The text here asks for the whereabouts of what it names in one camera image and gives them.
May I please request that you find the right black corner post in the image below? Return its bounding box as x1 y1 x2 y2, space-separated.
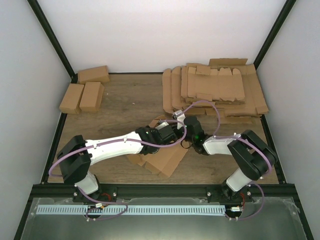
253 0 296 70

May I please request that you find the left black corner post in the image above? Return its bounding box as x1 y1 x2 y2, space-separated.
27 0 78 84

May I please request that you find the cardboard box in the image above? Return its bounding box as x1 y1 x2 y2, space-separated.
79 82 105 113
78 65 110 84
126 114 189 178
59 83 84 114

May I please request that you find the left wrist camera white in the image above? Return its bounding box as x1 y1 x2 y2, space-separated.
156 119 169 128

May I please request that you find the light blue slotted cable duct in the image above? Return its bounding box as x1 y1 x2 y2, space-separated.
35 204 226 216

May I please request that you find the black aluminium frame rail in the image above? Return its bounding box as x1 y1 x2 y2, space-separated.
29 183 299 202

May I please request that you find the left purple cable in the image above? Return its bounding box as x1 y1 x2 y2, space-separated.
48 119 188 222

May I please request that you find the purple cable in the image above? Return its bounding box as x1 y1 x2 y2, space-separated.
173 99 274 222
48 119 188 222

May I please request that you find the stack of flat cardboard sheets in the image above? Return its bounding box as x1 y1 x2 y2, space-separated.
162 58 269 124

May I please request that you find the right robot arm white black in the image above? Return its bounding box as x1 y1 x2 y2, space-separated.
172 113 279 202

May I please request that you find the folded cardboard box back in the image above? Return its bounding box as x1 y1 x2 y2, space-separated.
78 65 110 84

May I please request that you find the black corner post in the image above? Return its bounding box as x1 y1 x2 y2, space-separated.
253 0 296 70
27 0 78 84

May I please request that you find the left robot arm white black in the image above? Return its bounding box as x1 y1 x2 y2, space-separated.
57 123 178 202

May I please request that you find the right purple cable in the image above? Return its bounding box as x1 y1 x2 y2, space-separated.
173 99 274 222

